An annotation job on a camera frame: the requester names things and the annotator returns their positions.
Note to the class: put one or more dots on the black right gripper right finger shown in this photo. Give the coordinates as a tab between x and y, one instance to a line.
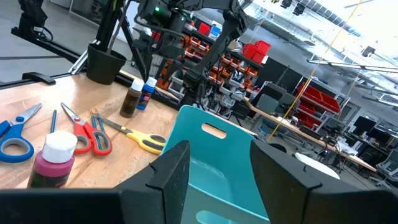
280	193

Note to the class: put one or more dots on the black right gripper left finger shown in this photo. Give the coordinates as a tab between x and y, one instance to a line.
161	193

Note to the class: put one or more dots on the blue paint bottle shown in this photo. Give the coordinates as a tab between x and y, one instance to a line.
145	96

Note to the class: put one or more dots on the teal plastic bin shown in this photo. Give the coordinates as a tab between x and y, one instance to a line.
217	161

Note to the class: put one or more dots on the brown paint bottle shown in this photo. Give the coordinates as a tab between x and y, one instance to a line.
130	102

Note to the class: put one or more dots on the magenta paint bottle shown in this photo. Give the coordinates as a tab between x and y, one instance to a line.
53	168

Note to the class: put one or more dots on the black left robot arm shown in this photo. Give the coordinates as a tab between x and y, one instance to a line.
228	34

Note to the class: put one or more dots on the red storage bin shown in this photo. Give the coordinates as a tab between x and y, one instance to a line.
258	58
262	46
248	51
204	28

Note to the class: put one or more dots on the blue storage box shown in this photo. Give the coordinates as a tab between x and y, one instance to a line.
215	31

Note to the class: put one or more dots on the black plant pot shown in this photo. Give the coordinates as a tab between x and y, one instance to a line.
104	68

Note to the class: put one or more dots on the wooden workbench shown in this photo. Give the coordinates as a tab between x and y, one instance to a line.
295	129

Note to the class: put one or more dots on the shelving with orange bins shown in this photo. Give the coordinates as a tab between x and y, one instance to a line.
230	71

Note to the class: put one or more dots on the silver aluminium extrusion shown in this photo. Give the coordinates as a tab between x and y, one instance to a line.
79	60

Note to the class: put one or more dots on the gray equipment box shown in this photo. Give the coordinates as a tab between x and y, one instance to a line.
266	103

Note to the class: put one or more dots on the rack with red bins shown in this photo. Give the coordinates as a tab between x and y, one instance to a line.
320	101

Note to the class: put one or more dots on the black computer monitor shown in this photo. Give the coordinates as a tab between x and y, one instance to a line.
364	124
380	137

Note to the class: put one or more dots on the gray office chair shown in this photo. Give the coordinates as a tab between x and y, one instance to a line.
387	168

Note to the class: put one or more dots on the black stand beam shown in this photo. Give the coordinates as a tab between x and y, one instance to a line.
46	46

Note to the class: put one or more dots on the black table clamp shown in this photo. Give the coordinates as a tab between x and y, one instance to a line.
38	77

